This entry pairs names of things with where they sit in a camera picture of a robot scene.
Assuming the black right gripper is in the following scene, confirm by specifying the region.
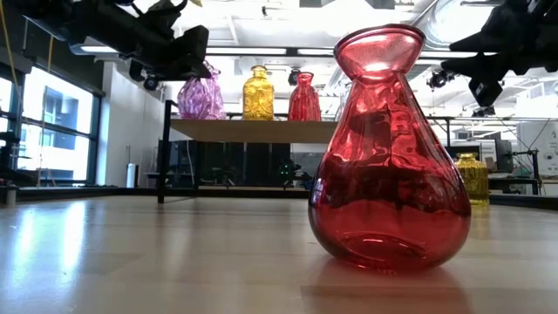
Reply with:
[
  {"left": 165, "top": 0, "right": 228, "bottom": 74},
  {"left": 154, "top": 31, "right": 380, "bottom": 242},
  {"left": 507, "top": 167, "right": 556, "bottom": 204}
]
[{"left": 439, "top": 0, "right": 558, "bottom": 108}]

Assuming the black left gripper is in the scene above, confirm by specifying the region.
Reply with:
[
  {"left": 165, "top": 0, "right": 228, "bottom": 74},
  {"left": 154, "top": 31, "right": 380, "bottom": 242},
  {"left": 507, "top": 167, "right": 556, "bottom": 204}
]
[{"left": 115, "top": 0, "right": 211, "bottom": 84}]

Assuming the purple squat glass vase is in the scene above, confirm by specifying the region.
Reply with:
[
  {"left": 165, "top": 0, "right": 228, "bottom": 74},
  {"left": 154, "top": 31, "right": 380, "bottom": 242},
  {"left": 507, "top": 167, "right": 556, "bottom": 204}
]
[{"left": 177, "top": 72, "right": 228, "bottom": 120}]

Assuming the large yellow embossed glass vase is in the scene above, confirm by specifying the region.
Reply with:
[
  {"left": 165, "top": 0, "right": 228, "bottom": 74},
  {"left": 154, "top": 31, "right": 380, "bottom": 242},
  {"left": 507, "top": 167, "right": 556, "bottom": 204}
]
[{"left": 242, "top": 65, "right": 276, "bottom": 121}]

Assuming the red ribbed flared glass vase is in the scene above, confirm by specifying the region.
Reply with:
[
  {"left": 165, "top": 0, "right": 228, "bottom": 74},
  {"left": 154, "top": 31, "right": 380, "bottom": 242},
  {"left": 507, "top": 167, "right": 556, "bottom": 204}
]
[{"left": 288, "top": 72, "right": 323, "bottom": 122}]

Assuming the small yellow glass vase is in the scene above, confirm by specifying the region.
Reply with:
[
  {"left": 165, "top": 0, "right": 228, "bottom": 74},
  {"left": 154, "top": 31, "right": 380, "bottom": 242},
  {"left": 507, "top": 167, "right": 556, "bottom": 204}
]
[{"left": 453, "top": 152, "right": 491, "bottom": 208}]

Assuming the black ceiling spotlight cluster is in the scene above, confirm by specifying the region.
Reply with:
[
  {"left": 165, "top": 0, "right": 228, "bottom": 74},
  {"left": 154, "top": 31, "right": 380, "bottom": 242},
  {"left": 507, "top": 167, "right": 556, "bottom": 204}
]
[{"left": 426, "top": 69, "right": 457, "bottom": 91}]

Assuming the long ceiling light bar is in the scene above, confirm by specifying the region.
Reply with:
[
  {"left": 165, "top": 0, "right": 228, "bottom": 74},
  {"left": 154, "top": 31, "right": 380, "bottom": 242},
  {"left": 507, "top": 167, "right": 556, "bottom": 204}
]
[{"left": 80, "top": 42, "right": 480, "bottom": 61}]

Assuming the black flat computer screen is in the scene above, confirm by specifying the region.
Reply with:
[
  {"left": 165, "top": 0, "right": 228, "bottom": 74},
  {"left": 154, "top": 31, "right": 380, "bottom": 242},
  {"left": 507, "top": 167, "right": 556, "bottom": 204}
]
[{"left": 446, "top": 145, "right": 483, "bottom": 163}]

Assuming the black metal stand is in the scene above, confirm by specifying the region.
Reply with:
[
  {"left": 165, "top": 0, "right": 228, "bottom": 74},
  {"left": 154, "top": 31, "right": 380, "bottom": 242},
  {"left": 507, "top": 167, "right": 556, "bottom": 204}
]
[{"left": 513, "top": 149, "right": 542, "bottom": 196}]

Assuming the red teardrop glass vase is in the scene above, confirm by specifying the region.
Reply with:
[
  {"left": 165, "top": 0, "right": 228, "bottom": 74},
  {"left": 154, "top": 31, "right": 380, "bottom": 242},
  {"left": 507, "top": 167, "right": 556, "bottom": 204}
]
[{"left": 308, "top": 22, "right": 473, "bottom": 271}]

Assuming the white machine enclosure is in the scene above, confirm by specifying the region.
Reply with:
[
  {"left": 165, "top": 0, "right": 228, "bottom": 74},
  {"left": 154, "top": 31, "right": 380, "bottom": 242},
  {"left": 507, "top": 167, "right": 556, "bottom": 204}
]
[{"left": 516, "top": 120, "right": 558, "bottom": 178}]

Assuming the yellow hanging strap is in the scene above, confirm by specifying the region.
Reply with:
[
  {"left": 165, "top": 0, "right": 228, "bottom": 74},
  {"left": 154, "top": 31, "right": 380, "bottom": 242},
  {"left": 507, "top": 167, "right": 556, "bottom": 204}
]
[{"left": 45, "top": 34, "right": 58, "bottom": 75}]

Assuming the large window black frame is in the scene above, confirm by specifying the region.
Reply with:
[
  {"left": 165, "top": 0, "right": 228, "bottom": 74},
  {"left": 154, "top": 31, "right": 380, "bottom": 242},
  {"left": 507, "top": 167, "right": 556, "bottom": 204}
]
[{"left": 0, "top": 65, "right": 105, "bottom": 195}]

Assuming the black metal table frame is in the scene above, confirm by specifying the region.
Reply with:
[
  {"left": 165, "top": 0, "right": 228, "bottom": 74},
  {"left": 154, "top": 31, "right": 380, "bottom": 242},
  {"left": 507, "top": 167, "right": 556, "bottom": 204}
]
[{"left": 0, "top": 185, "right": 558, "bottom": 211}]

